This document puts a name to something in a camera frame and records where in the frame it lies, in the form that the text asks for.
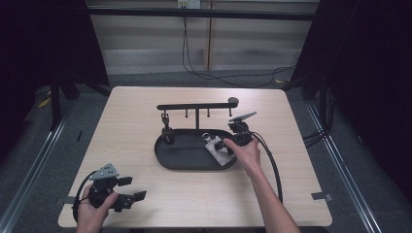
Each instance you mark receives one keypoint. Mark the person's right hand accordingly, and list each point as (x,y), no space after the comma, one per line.
(249,157)

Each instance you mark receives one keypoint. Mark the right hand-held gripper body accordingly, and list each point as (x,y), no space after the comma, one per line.
(241,131)

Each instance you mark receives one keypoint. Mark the black car key with clip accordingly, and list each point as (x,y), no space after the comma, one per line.
(167,132)

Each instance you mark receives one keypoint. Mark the black horizontal bar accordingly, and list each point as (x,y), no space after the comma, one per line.
(200,14)

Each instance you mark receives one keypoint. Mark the person's left hand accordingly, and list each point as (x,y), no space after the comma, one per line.
(92,218)

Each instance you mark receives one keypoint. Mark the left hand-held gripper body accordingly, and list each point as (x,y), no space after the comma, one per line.
(102,191)

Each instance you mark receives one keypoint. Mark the white wall socket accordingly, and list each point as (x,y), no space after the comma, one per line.
(189,3)

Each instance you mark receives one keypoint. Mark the metal floor rail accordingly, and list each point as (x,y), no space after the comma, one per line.
(35,165)
(345,168)

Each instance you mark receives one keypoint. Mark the grey tape strip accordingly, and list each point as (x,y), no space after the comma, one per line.
(321,196)
(65,200)

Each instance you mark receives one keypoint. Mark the yellow floor tape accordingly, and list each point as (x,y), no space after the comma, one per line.
(44,103)

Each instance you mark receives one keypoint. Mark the black curtain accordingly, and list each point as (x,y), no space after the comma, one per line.
(42,42)
(372,64)

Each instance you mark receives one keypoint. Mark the black key rack with tray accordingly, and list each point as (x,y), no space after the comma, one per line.
(188,153)

